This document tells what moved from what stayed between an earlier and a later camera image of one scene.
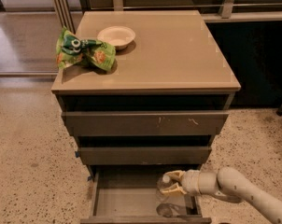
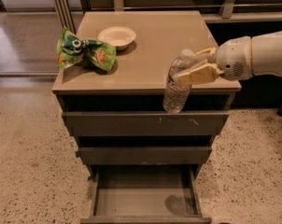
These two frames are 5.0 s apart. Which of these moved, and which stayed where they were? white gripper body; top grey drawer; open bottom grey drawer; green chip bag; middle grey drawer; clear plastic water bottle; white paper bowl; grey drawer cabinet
Moved: clear plastic water bottle; white gripper body
Stayed: top grey drawer; grey drawer cabinet; open bottom grey drawer; white paper bowl; green chip bag; middle grey drawer
